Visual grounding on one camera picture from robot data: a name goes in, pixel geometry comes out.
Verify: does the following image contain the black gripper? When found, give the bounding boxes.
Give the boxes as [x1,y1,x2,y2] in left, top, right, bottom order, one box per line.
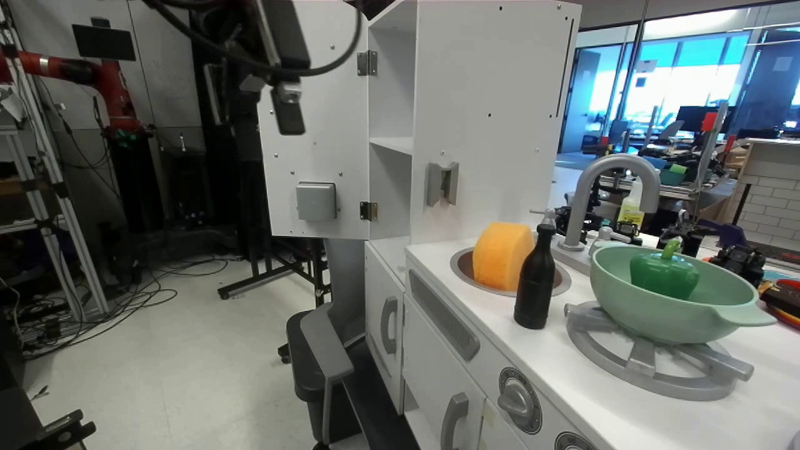
[267,81,310,137]

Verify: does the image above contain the large white fridge door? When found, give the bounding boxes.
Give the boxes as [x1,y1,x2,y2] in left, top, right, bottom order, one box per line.
[255,0,376,245]

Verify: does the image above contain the black bottle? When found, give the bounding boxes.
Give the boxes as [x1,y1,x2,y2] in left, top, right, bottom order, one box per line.
[512,217,562,331]

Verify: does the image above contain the small white fridge door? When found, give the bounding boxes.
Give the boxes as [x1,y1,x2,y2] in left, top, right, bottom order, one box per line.
[362,245,407,415]

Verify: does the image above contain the yellow spray bottle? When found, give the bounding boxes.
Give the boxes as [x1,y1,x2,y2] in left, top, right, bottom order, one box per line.
[616,175,648,236]

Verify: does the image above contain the black rolling stand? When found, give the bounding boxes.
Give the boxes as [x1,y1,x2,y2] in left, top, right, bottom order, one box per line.
[197,82,332,303]

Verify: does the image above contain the small black mounted screen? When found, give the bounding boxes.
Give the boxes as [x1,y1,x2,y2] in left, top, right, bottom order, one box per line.
[71,17,138,63]

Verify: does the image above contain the white toy play kitchen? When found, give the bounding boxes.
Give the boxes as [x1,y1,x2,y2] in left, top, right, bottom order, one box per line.
[362,0,800,450]

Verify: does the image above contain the grey office chair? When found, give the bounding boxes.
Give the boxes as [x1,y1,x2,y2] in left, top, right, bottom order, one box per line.
[285,236,402,450]

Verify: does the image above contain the grey toy faucet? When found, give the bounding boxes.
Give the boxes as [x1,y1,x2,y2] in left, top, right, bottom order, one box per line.
[556,153,666,271]

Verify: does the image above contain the grey round oven knob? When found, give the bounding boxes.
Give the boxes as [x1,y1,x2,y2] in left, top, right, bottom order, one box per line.
[498,366,545,436]
[553,428,598,450]

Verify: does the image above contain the green toy bell pepper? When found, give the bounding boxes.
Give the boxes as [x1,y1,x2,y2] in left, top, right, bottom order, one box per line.
[627,236,703,301]

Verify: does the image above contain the mint green toy pot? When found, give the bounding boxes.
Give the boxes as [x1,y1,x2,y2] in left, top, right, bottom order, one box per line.
[588,243,780,345]

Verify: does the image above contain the grey round stove burner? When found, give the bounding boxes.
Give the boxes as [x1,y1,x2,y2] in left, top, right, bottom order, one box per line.
[565,301,757,403]

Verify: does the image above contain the white tiled panel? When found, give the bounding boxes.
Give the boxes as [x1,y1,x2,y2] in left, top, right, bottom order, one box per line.
[735,136,800,258]

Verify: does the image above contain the red and black object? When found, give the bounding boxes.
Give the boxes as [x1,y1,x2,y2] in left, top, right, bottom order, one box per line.
[757,277,800,332]

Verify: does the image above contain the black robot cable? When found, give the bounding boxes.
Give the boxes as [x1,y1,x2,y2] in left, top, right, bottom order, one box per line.
[145,0,368,82]

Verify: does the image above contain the grey bracket on fridge side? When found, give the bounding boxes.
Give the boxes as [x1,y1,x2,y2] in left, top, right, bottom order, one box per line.
[425,160,462,207]

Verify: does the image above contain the aluminium frame rack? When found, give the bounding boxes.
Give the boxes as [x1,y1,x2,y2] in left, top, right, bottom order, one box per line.
[0,0,113,317]

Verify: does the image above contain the floor cable bundle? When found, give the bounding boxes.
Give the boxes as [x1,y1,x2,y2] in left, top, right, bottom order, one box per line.
[0,258,227,360]

